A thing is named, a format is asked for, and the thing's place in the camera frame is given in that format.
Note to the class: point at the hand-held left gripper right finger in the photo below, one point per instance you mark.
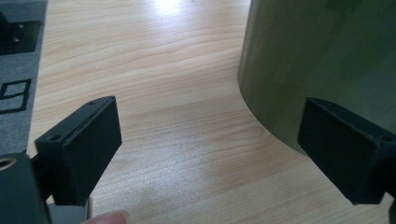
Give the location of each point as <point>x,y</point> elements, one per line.
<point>345,149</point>

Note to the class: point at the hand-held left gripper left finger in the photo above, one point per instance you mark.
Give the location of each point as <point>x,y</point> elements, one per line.
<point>84,149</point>

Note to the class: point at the olive green trash can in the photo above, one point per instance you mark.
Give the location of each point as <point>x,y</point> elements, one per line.
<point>317,62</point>

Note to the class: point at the grey mat with black squares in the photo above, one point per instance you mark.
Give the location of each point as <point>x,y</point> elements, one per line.
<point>17,71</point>

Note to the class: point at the black bracket with screws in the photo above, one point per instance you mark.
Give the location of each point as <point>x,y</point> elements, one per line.
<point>15,35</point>

